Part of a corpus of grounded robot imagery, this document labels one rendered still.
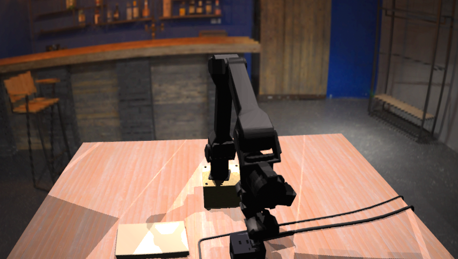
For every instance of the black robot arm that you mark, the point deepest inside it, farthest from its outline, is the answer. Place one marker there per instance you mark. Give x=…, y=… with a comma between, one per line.
x=253, y=133

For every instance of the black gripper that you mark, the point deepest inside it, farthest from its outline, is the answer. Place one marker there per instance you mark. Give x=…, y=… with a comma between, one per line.
x=259, y=224

